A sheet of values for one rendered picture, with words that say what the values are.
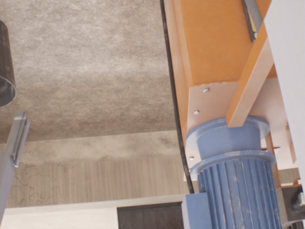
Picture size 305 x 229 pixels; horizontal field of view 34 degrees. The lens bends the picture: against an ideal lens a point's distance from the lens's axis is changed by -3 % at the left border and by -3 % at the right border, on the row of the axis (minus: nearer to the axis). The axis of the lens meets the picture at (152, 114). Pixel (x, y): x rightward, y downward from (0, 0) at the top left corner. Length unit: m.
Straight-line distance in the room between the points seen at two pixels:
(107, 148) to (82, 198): 0.33
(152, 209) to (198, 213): 1.77
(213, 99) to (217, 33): 0.17
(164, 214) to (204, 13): 1.96
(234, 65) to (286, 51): 0.43
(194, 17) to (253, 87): 0.27
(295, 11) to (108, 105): 1.96
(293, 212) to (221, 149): 0.28
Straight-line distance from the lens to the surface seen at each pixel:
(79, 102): 2.58
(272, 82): 1.24
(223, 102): 1.29
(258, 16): 1.08
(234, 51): 1.25
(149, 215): 3.09
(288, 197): 1.48
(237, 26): 1.29
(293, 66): 0.79
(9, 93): 1.97
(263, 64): 1.06
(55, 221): 3.54
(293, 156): 1.67
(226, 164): 1.36
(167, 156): 2.96
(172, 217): 3.10
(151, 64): 2.29
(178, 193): 2.90
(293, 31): 0.78
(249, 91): 1.16
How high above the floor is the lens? 1.14
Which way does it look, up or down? 24 degrees down
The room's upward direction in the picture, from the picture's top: 173 degrees clockwise
